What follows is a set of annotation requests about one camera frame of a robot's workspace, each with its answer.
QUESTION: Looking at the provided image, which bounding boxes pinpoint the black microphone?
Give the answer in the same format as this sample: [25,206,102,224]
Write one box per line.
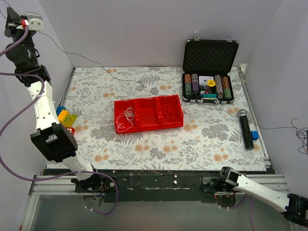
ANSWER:
[237,109,254,150]

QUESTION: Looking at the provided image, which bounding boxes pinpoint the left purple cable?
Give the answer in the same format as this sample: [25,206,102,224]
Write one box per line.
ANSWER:
[0,24,119,215]

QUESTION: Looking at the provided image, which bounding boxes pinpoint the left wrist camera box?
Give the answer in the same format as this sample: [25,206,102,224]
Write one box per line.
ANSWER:
[25,12,44,32]

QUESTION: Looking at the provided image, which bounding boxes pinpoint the red three-compartment tray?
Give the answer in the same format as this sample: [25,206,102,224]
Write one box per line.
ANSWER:
[114,95,184,134]

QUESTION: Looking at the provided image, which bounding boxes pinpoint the black poker chip case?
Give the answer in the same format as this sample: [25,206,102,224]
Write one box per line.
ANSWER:
[182,36,239,104]

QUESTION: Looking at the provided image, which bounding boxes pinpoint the yellow green toy brick house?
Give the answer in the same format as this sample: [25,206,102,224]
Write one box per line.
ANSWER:
[56,106,77,128]

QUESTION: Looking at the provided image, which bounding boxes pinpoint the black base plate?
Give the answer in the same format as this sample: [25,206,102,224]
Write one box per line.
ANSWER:
[74,169,251,204]

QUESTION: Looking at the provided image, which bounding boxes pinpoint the red black wires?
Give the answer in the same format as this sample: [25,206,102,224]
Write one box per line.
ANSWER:
[291,117,308,154]

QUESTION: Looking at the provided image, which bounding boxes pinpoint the red white window brick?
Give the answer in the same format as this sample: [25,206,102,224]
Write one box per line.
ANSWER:
[66,128,75,136]

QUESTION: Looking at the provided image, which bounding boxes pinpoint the small blue block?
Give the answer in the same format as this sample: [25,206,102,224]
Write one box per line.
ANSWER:
[251,130,259,141]

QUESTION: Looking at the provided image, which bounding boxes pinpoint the thin black wire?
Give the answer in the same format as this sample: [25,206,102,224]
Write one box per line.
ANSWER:
[0,0,297,129]

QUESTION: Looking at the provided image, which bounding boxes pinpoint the white wire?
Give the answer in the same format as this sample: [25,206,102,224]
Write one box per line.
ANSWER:
[115,105,136,133]

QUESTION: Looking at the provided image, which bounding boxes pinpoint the floral table mat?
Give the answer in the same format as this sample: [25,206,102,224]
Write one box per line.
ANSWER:
[65,67,266,171]

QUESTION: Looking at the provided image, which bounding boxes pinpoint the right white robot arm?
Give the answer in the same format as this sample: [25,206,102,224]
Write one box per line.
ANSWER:
[216,167,308,227]

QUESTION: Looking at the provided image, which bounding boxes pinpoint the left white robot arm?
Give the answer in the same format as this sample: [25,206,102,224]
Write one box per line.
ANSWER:
[1,7,103,193]

